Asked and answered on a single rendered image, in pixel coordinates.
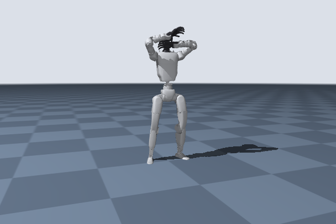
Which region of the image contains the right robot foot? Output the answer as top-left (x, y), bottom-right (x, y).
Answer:
top-left (147, 156), bottom-right (153, 164)

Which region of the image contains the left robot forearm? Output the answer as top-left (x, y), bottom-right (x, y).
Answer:
top-left (173, 40), bottom-right (192, 48)

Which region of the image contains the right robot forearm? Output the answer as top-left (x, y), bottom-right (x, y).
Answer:
top-left (149, 33), bottom-right (171, 43)

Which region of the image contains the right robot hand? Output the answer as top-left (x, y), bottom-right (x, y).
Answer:
top-left (166, 27), bottom-right (185, 38)

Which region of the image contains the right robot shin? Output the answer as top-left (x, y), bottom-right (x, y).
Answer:
top-left (149, 130), bottom-right (156, 157)

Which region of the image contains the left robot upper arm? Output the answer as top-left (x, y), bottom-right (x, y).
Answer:
top-left (177, 41), bottom-right (197, 61)

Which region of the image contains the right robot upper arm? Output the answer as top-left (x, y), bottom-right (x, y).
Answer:
top-left (145, 38), bottom-right (158, 61)

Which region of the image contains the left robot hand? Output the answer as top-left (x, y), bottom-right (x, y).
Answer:
top-left (158, 41), bottom-right (178, 51)

